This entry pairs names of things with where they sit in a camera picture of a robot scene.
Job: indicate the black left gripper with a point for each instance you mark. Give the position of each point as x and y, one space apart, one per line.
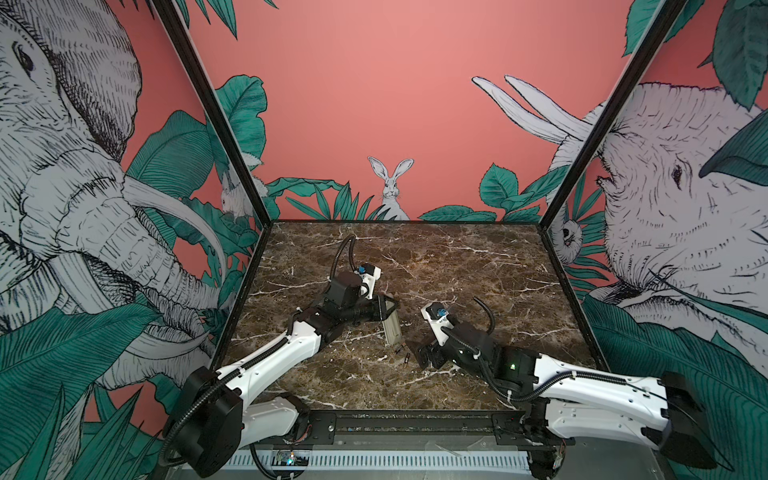
380 308

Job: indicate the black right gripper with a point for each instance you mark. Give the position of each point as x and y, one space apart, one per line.
436 350

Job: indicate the grey remote control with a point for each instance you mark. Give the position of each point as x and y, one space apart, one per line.
392 330

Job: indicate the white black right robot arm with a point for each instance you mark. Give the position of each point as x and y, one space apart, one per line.
565 401

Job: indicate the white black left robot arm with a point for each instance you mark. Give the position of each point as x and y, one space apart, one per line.
217 412

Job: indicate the green circuit board with leds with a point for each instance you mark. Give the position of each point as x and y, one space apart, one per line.
291 459

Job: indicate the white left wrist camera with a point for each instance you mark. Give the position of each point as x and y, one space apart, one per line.
369 275

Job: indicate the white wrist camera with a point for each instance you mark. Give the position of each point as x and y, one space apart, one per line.
369 275
436 315

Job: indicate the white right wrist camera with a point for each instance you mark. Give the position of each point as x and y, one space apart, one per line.
436 315

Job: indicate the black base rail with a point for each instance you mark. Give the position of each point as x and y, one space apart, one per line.
505 427

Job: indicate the white slotted cable duct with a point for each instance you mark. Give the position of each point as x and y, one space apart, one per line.
515 462

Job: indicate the black left corner frame post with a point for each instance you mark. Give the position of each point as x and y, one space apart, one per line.
169 15

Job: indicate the black corner frame post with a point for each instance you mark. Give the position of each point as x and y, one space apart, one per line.
653 37
169 15

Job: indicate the black right corner frame post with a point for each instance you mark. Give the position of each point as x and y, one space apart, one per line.
653 37

